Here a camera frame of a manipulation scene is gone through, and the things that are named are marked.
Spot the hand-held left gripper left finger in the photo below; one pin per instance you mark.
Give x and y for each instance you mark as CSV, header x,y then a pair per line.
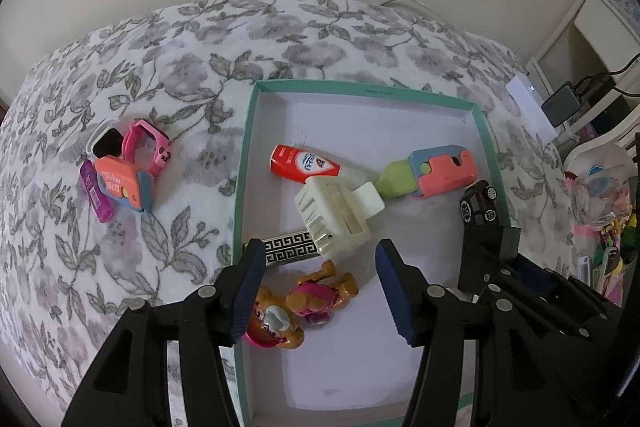
x,y
247,292

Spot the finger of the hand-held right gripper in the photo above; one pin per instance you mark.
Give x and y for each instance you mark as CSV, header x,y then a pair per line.
x,y
537,277
482,252

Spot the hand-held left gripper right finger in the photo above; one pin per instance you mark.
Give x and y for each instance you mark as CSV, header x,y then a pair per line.
x,y
395,302

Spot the black toy car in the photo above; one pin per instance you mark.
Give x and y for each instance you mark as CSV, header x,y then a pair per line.
x,y
477,204

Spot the brown dog toy figure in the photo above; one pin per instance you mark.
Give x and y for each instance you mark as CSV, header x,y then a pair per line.
x,y
320,294

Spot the cream hair claw clip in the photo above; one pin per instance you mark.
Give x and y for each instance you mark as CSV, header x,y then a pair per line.
x,y
330,212

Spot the red and white bottle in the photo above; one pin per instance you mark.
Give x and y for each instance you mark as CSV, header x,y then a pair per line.
x,y
300,162

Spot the green-rimmed white box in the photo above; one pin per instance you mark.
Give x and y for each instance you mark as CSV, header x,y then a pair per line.
x,y
350,127

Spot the black gold patterned bar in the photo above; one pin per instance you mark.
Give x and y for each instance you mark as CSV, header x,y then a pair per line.
x,y
287,247

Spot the clear jar of colourful items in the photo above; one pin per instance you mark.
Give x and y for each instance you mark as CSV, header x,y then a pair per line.
x,y
615,257

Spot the glass jar of colourful items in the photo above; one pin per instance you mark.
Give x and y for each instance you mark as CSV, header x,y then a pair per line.
x,y
595,197

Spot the white device with lights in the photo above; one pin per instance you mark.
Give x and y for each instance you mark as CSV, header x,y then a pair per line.
x,y
527,102

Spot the dark grey power bank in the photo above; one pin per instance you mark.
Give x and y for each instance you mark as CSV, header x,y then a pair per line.
x,y
562,104

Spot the orange and blue toy knife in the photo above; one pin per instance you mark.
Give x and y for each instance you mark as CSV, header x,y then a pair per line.
x,y
117,179

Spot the pink toy watch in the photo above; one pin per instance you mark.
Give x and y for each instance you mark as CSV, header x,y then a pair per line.
x,y
145,152

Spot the purple plastic stick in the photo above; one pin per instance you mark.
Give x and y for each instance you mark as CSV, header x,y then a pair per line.
x,y
97,197

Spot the white watch with black screen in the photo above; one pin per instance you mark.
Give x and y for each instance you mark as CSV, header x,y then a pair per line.
x,y
107,142

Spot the grey floral blanket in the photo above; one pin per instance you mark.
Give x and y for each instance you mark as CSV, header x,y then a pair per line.
x,y
150,57

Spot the white shelf unit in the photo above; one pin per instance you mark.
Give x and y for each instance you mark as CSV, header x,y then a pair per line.
x,y
600,7

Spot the white curved chair frame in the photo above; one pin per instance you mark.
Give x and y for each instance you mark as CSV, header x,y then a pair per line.
x,y
600,142

